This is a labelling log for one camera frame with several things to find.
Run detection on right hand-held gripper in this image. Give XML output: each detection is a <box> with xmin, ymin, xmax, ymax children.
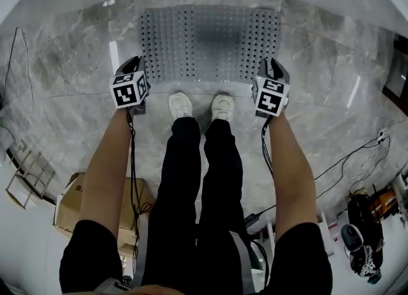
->
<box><xmin>251</xmin><ymin>57</ymin><xmax>291</xmax><ymax>118</ymax></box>

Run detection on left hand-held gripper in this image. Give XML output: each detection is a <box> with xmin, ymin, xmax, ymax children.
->
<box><xmin>109</xmin><ymin>55</ymin><xmax>152</xmax><ymax>116</ymax></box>

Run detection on grey perforated bath mat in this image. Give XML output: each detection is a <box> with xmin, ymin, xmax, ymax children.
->
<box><xmin>137</xmin><ymin>4</ymin><xmax>283</xmax><ymax>85</ymax></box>

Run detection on person's right forearm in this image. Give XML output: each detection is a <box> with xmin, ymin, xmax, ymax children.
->
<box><xmin>268</xmin><ymin>111</ymin><xmax>318</xmax><ymax>241</ymax></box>

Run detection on person's left forearm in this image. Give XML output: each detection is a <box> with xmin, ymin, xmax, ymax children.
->
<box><xmin>77</xmin><ymin>106</ymin><xmax>135</xmax><ymax>241</ymax></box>

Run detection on grey marble floor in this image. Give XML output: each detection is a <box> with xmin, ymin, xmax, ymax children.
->
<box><xmin>0</xmin><ymin>0</ymin><xmax>408</xmax><ymax>228</ymax></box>

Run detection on person's right white shoe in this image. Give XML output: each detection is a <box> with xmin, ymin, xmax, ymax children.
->
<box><xmin>210</xmin><ymin>93</ymin><xmax>236</xmax><ymax>123</ymax></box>

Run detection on person's white shoe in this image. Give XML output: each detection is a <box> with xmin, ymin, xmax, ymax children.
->
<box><xmin>210</xmin><ymin>93</ymin><xmax>236</xmax><ymax>123</ymax></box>
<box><xmin>168</xmin><ymin>92</ymin><xmax>193</xmax><ymax>120</ymax></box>

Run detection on person's left white shoe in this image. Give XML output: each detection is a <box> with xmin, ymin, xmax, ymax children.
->
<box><xmin>168</xmin><ymin>92</ymin><xmax>193</xmax><ymax>120</ymax></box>

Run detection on black power adapter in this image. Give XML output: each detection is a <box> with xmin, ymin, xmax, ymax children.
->
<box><xmin>244</xmin><ymin>212</ymin><xmax>263</xmax><ymax>225</ymax></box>

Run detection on brown cardboard box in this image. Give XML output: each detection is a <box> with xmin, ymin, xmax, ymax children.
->
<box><xmin>54</xmin><ymin>171</ymin><xmax>157</xmax><ymax>234</ymax></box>

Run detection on dark wooden cabinet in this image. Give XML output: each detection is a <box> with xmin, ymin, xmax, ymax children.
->
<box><xmin>381</xmin><ymin>31</ymin><xmax>408</xmax><ymax>108</ymax></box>

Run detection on person's black trousers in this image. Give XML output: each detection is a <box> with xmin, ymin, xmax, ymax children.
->
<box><xmin>140</xmin><ymin>116</ymin><xmax>256</xmax><ymax>295</ymax></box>

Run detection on white box red label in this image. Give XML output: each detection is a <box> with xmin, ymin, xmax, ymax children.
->
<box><xmin>316</xmin><ymin>212</ymin><xmax>342</xmax><ymax>257</ymax></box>

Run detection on black equipment bag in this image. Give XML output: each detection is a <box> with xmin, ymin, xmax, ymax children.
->
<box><xmin>346</xmin><ymin>191</ymin><xmax>385</xmax><ymax>277</ymax></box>

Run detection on orange tool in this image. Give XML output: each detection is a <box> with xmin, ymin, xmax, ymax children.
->
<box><xmin>368</xmin><ymin>188</ymin><xmax>400</xmax><ymax>217</ymax></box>

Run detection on grey white round device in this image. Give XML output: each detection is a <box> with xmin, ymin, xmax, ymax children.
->
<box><xmin>340</xmin><ymin>223</ymin><xmax>365</xmax><ymax>252</ymax></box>

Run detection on person's black shirt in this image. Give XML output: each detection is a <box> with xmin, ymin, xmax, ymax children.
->
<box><xmin>58</xmin><ymin>219</ymin><xmax>334</xmax><ymax>295</ymax></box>

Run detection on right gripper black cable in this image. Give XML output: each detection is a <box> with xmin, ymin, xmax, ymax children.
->
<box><xmin>260</xmin><ymin>116</ymin><xmax>275</xmax><ymax>178</ymax></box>

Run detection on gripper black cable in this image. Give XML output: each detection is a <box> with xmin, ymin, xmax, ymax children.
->
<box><xmin>125</xmin><ymin>108</ymin><xmax>155</xmax><ymax>258</ymax></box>
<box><xmin>260</xmin><ymin>116</ymin><xmax>275</xmax><ymax>178</ymax></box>

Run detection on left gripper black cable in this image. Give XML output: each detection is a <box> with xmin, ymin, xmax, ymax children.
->
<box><xmin>125</xmin><ymin>108</ymin><xmax>155</xmax><ymax>258</ymax></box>

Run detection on long black floor cable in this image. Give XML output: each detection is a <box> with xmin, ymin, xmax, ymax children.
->
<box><xmin>254</xmin><ymin>133</ymin><xmax>391</xmax><ymax>219</ymax></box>

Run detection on coiled white cable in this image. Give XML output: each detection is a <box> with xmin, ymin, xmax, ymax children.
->
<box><xmin>347</xmin><ymin>134</ymin><xmax>390</xmax><ymax>184</ymax></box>

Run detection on metal wire rack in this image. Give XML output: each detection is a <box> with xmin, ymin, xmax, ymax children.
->
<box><xmin>5</xmin><ymin>148</ymin><xmax>57</xmax><ymax>209</ymax></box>

